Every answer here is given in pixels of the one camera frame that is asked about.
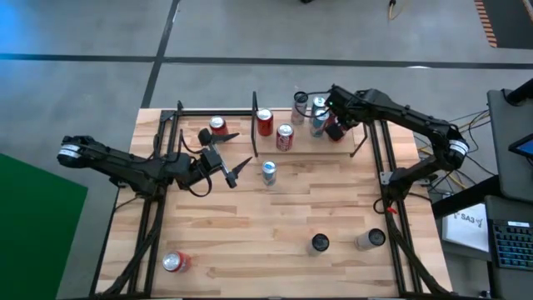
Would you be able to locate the blue silver Red Bull can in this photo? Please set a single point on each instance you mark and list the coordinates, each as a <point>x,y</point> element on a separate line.
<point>319,121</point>
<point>269,168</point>
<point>318,101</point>

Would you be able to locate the red Fanta can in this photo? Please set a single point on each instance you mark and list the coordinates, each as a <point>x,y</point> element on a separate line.
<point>331,120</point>

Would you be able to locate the white Celsius Peach Vibe can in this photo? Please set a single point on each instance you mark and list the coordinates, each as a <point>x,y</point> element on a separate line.
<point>299,110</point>

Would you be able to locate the black keyboard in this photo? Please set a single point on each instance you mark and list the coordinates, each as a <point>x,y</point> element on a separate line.
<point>514,246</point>

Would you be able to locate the grey desk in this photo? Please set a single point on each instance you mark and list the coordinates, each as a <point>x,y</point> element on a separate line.
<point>508,283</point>
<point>516,179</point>

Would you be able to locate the red Coca-Cola can black script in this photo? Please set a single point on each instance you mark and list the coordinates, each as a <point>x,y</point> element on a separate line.
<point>217,124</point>

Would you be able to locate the black mat orange striped edge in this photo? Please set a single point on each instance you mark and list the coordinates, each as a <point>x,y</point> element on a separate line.
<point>512,25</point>

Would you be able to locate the green floor mat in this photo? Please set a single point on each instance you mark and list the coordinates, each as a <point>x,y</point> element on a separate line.
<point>33,233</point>

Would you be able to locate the pale can black lid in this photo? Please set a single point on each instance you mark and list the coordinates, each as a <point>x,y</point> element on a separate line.
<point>370,239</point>

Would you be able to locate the silver Celsius can pink band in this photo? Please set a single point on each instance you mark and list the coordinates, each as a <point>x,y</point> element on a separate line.
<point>320,242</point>

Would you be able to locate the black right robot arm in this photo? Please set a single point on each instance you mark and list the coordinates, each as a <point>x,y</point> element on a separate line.
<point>416,121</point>

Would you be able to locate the black table rig frame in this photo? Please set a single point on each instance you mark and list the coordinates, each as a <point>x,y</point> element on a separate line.
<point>187,112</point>

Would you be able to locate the white SA3 label sheet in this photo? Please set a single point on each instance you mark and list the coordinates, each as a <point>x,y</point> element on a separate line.
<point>466,229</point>

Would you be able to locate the red soda can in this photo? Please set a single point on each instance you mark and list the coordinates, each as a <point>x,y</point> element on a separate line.
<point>172,261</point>
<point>265,123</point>

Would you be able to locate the large computer monitor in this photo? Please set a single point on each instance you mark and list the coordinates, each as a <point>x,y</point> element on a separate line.
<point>524,146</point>

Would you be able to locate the black desk support bar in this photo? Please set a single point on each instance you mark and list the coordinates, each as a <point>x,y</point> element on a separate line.
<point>462,196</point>

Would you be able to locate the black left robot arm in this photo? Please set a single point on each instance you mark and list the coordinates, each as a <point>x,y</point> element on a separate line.
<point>125,166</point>

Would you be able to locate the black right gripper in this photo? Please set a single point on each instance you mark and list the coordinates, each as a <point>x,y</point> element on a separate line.
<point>343,104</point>

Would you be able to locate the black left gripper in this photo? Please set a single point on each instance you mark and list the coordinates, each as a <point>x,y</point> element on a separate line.
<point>204,164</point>

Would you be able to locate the red Star Wars Coca-Cola can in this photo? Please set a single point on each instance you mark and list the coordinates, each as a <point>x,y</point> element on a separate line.
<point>285,137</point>

